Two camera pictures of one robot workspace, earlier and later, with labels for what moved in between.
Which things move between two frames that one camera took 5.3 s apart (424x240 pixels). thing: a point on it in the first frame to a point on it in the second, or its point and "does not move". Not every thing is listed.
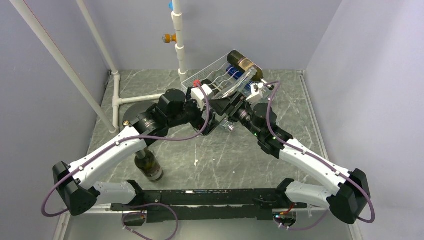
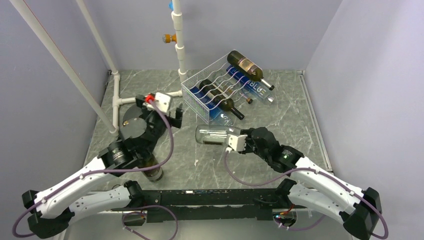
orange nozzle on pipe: (167, 38) does not move
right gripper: (241, 102) to (251, 137)
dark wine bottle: (150, 166) does not move
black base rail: (240, 205) does not move
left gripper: (200, 123) to (176, 121)
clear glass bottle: (242, 83) to (215, 134)
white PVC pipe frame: (177, 26) does not move
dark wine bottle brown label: (244, 63) does not move
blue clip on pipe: (170, 5) does not move
